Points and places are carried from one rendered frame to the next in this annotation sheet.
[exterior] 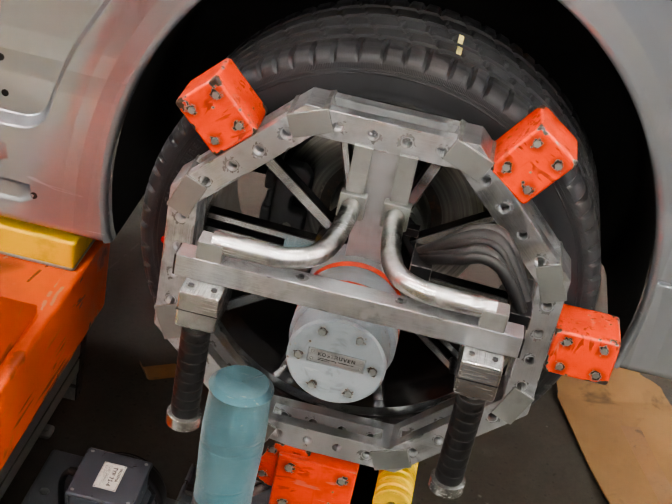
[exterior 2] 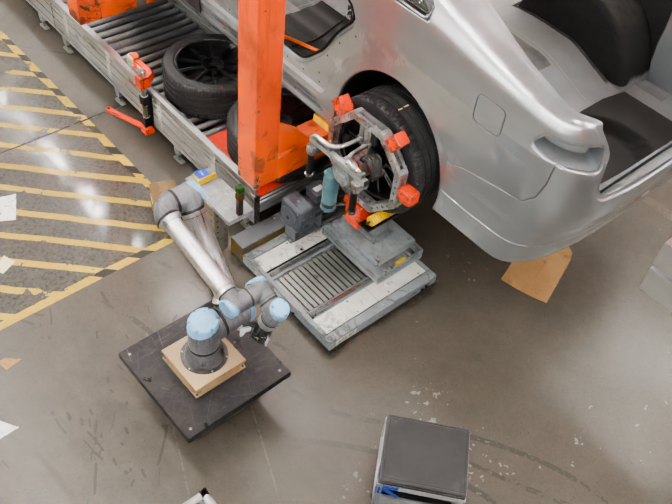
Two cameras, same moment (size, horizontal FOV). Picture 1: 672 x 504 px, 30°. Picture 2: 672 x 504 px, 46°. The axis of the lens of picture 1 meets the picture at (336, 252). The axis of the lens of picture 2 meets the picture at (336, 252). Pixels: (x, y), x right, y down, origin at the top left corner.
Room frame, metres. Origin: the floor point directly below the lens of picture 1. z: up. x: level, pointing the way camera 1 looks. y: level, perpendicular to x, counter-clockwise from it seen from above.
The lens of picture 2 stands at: (-1.04, -2.02, 3.60)
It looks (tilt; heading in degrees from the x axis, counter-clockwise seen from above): 48 degrees down; 40
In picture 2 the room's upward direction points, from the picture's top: 8 degrees clockwise
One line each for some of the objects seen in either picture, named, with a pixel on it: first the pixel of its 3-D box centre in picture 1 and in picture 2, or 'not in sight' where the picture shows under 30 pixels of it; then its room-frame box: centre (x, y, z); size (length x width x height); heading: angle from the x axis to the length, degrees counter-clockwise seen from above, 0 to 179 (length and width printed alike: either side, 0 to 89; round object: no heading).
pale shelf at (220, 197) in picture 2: not in sight; (218, 195); (0.97, 0.57, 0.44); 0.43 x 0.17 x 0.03; 86
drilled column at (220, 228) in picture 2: not in sight; (216, 220); (0.97, 0.60, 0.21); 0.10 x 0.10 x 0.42; 86
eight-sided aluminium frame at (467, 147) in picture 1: (356, 291); (365, 161); (1.46, -0.04, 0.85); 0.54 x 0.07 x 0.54; 86
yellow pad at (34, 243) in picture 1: (48, 227); (329, 118); (1.69, 0.46, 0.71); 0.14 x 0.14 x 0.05; 86
